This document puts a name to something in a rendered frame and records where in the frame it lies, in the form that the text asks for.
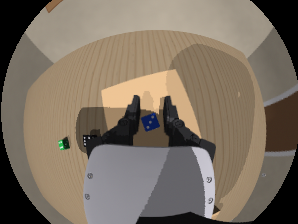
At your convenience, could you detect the blue die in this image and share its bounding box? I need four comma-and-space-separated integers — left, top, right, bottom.
141, 113, 160, 132

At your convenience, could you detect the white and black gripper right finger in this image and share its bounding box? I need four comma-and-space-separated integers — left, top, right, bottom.
163, 96, 216, 163

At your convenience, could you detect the black die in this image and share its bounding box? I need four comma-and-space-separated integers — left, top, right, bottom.
83, 135, 97, 147

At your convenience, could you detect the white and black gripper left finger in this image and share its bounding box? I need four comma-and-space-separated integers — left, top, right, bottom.
86, 95, 141, 159

